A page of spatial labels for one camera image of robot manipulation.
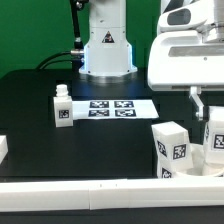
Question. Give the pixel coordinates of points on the white left barrier block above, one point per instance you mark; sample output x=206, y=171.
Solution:
x=3, y=147

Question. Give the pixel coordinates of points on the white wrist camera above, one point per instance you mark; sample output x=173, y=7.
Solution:
x=196, y=16

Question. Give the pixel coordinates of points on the white marker sheet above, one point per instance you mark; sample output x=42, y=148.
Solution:
x=114, y=109

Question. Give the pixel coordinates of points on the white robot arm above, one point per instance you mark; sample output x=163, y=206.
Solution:
x=108, y=54

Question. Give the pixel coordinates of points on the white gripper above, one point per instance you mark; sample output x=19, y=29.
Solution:
x=180, y=61

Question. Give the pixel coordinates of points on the white front barrier rail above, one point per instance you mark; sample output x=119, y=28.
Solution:
x=111, y=194

